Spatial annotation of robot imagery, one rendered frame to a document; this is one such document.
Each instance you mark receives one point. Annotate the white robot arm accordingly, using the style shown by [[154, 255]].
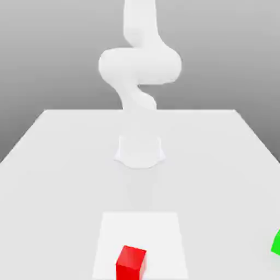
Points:
[[140, 65]]

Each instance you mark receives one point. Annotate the small red cube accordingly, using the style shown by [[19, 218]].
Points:
[[130, 263]]

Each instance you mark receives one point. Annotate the small green cube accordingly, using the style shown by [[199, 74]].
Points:
[[276, 244]]

